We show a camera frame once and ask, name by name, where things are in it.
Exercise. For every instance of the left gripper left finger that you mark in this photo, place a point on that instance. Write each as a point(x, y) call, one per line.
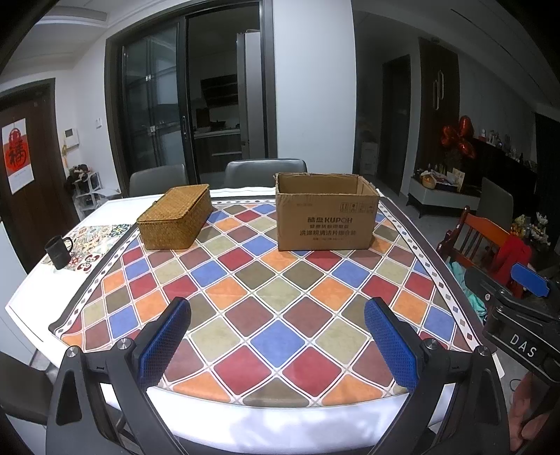
point(100, 403)

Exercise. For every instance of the colourful diamond table mat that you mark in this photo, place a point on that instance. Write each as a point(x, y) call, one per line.
point(270, 328)

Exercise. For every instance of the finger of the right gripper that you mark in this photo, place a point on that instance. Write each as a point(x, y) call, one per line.
point(530, 280)
point(491, 291)

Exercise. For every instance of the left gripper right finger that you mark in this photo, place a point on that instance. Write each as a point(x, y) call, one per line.
point(455, 403)

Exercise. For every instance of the red fu door poster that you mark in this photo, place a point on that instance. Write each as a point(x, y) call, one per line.
point(16, 155)

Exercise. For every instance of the brown cardboard box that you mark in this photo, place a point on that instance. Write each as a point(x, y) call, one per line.
point(324, 211)

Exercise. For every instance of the grey chair centre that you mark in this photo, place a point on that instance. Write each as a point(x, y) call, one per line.
point(260, 172)

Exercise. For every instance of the red foil balloon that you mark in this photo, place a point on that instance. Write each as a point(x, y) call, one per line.
point(459, 136)

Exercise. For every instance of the grey chair left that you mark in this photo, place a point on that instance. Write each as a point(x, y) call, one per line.
point(157, 180)

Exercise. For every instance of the grey chair right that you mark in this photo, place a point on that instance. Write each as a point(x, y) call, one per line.
point(495, 204)

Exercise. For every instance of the person's right hand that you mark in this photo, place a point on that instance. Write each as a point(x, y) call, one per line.
point(534, 417)

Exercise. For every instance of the red wooden chair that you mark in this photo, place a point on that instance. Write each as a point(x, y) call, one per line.
point(474, 241)

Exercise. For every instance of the patterned floral placemat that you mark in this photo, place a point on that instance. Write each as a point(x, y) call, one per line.
point(89, 244)

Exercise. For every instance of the black mug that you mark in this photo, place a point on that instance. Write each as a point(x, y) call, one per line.
point(59, 249)

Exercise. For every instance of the white shoe rack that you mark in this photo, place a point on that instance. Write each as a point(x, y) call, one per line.
point(87, 191)

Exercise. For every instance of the grey chair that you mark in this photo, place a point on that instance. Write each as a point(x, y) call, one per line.
point(495, 204)
point(157, 180)
point(260, 172)

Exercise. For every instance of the woven rattan box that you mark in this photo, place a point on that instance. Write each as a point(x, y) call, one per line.
point(175, 220)

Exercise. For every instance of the red garment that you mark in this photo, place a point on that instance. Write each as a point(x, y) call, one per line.
point(513, 251)

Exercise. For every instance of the white low bench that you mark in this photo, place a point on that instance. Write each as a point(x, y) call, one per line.
point(439, 202)

